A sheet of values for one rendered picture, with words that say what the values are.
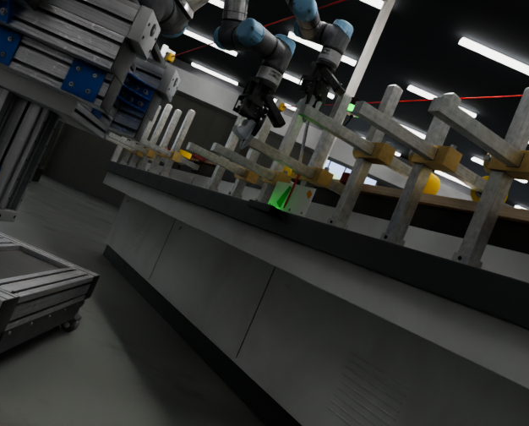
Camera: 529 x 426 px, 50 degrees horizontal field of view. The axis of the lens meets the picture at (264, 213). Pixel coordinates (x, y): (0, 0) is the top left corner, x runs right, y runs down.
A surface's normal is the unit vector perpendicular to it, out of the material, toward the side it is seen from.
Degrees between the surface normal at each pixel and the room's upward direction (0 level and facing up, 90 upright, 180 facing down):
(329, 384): 90
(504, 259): 90
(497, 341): 90
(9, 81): 90
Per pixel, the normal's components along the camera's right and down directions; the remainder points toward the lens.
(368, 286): -0.80, -0.37
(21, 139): 0.04, -0.04
